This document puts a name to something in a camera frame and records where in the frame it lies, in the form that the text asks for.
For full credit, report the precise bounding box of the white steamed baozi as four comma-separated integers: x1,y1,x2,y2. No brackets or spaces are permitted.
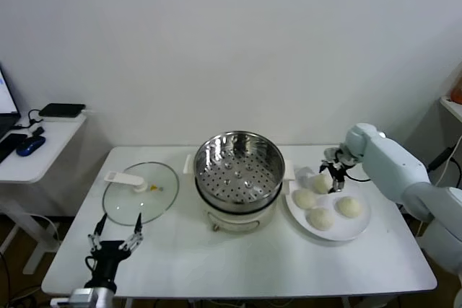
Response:
335,195,362,219
310,173,332,195
306,207,335,232
294,188,319,211

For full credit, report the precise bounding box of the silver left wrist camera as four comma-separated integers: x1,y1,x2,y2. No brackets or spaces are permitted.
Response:
50,288,91,308

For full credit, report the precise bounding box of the black smartphone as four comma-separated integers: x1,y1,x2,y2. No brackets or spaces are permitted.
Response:
0,133,29,164

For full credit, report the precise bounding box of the black laptop lit screen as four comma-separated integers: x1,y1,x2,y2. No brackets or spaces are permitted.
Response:
0,62,22,143

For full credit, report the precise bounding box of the stainless steel steamer basket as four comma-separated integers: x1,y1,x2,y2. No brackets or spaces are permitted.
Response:
193,130,285,215

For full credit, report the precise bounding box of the thin black desk cable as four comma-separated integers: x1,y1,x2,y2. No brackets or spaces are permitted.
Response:
12,108,46,132

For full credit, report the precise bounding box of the glass pot lid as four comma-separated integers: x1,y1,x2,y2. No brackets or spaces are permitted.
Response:
102,162,180,228

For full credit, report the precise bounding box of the black power adapter cable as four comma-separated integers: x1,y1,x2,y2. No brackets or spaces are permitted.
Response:
427,146,455,172

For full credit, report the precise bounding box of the orange object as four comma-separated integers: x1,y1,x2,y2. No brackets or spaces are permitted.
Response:
449,69,462,104

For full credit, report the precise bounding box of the black flat hard drive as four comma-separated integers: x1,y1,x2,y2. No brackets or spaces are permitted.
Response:
38,103,87,118

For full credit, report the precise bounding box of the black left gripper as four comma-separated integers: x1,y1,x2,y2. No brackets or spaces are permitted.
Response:
85,213,144,289

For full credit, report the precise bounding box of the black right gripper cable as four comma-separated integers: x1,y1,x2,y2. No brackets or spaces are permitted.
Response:
342,172,372,183

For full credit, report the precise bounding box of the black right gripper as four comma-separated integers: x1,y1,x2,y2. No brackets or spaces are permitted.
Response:
318,147,357,193

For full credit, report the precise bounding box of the white round plate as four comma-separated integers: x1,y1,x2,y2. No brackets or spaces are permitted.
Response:
285,166,372,242

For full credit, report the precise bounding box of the white shelf board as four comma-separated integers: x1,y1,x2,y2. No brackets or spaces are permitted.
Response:
438,95,462,123

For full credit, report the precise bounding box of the white laptop desk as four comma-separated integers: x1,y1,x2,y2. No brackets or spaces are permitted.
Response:
0,113,90,276

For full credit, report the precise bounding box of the blue computer mouse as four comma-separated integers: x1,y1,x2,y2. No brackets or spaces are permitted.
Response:
15,135,47,157

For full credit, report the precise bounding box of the white electric cooker pot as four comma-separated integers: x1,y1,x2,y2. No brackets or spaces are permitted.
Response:
183,154,297,233

